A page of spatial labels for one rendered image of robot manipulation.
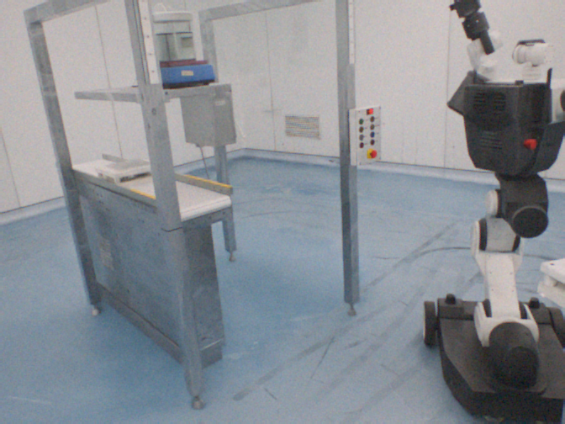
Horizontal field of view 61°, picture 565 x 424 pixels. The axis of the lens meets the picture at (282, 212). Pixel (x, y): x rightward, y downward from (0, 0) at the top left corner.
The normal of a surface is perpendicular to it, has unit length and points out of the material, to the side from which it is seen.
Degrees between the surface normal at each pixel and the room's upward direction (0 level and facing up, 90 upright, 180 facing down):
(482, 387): 0
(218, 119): 90
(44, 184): 90
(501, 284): 41
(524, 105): 90
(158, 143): 90
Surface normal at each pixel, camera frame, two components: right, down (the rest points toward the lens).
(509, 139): -0.81, 0.45
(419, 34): -0.65, 0.29
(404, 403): -0.07, -0.95
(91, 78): 0.76, 0.15
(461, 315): -0.21, -0.43
